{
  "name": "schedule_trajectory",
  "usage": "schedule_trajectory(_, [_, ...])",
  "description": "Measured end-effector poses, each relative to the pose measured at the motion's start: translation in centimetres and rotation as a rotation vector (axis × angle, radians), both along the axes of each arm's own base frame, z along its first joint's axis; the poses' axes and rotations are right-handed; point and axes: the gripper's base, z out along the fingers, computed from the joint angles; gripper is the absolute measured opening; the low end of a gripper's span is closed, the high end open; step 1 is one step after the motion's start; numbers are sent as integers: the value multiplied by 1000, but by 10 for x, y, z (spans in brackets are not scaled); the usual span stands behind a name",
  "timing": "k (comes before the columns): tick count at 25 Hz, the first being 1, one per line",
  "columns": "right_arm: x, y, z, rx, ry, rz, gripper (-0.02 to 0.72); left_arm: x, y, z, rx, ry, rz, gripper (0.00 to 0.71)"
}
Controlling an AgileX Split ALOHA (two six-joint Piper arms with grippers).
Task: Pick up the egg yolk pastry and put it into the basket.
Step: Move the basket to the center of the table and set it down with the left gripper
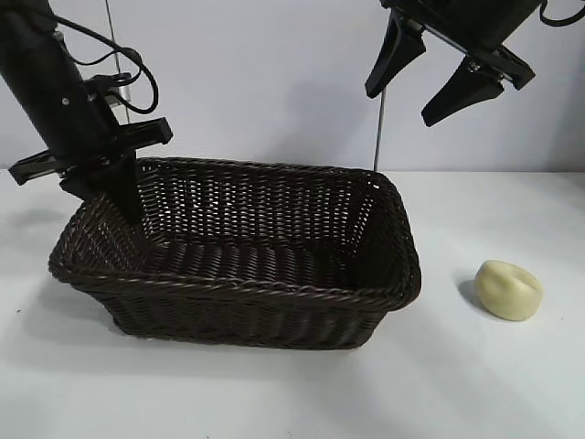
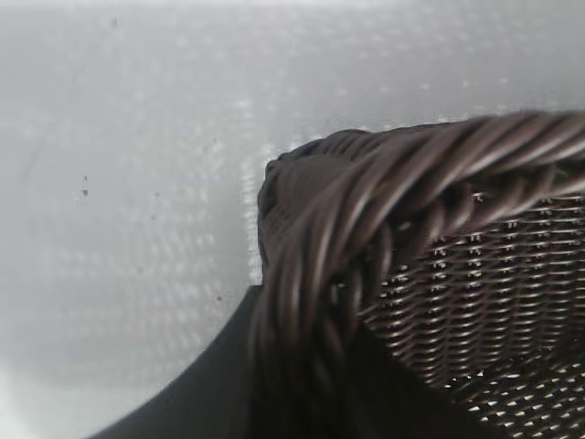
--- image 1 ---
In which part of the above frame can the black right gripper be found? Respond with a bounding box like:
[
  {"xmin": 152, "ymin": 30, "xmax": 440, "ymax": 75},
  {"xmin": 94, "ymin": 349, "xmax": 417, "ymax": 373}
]
[{"xmin": 365, "ymin": 0, "xmax": 548, "ymax": 128}]

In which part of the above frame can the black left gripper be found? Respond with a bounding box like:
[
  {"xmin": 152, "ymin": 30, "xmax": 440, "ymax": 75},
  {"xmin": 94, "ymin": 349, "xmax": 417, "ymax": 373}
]
[{"xmin": 8, "ymin": 68, "xmax": 175, "ymax": 226}]

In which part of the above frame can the dark brown woven basket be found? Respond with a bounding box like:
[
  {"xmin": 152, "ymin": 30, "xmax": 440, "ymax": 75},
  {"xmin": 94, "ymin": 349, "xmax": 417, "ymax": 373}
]
[{"xmin": 48, "ymin": 156, "xmax": 424, "ymax": 351}]

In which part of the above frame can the pale yellow egg yolk pastry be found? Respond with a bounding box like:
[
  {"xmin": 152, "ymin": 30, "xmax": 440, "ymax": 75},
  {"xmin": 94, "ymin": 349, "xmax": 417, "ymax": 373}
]
[{"xmin": 473, "ymin": 259, "xmax": 546, "ymax": 322}]

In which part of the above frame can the thin metal rod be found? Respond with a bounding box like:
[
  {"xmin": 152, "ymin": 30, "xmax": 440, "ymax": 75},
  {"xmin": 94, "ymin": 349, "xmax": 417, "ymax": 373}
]
[
  {"xmin": 372, "ymin": 87, "xmax": 386, "ymax": 172},
  {"xmin": 104, "ymin": 0, "xmax": 133, "ymax": 125}
]

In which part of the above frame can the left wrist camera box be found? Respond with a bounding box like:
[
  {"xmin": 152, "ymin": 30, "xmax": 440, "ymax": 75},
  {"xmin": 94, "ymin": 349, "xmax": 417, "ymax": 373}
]
[{"xmin": 84, "ymin": 71, "xmax": 133, "ymax": 111}]

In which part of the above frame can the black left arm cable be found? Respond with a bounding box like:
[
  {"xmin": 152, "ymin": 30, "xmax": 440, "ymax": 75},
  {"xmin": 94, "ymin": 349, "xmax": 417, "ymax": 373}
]
[{"xmin": 48, "ymin": 12, "xmax": 160, "ymax": 113}]

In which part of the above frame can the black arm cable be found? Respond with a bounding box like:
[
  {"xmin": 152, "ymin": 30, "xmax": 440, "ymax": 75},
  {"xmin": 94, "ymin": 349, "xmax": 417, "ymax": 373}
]
[
  {"xmin": 48, "ymin": 12, "xmax": 160, "ymax": 113},
  {"xmin": 538, "ymin": 0, "xmax": 582, "ymax": 27}
]

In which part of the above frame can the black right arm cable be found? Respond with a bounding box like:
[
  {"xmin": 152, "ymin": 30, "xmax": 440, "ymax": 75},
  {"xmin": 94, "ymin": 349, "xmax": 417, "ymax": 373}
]
[{"xmin": 538, "ymin": 0, "xmax": 582, "ymax": 27}]

